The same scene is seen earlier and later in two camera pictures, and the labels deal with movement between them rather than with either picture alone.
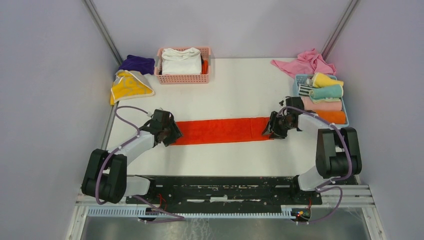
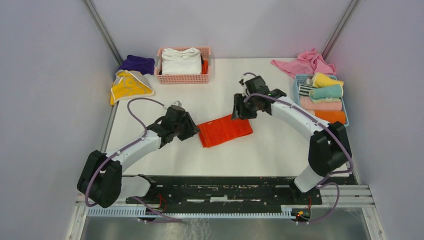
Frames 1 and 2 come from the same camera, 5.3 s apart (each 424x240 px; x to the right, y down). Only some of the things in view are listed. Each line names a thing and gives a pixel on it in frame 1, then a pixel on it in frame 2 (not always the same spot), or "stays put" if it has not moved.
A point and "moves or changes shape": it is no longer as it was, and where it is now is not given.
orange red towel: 221,131 moves or changes shape
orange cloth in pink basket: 205,67 stays put
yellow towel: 129,84 stays put
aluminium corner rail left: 104,30 stays put
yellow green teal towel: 327,93 stays put
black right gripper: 279,134 -> 238,100
